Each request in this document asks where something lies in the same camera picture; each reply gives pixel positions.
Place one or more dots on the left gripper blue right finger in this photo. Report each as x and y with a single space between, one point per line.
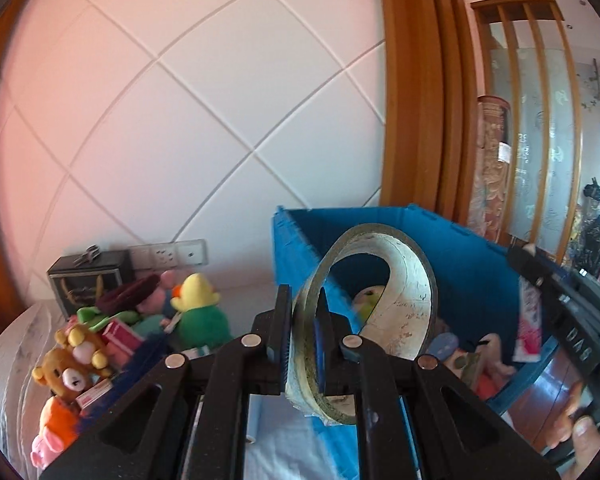
329 329

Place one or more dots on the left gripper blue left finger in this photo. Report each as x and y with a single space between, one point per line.
279 337

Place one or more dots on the pink ointment tube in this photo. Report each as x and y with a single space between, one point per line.
528 345

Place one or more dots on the blue plastic shoehorn toy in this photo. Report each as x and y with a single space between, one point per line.
443 346

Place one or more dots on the person right hand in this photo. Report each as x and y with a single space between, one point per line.
582 432

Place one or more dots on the green frog plush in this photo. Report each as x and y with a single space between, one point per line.
366 301

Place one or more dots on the green yellow plush toy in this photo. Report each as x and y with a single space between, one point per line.
202 323

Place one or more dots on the blue plastic storage crate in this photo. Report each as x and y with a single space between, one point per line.
412 422

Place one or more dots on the doll with dark hair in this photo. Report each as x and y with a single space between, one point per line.
150 295

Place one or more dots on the red small box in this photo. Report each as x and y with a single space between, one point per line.
121 342

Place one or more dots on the rolled patterned carpet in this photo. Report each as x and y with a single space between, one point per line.
493 154

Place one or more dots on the small yellow bear plush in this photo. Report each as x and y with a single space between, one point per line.
86 347

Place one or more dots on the brown teddy bear plush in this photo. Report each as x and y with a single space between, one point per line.
63 374

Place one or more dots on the pink pig plush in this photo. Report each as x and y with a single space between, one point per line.
58 429

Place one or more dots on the white wall socket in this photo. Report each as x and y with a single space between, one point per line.
166 256

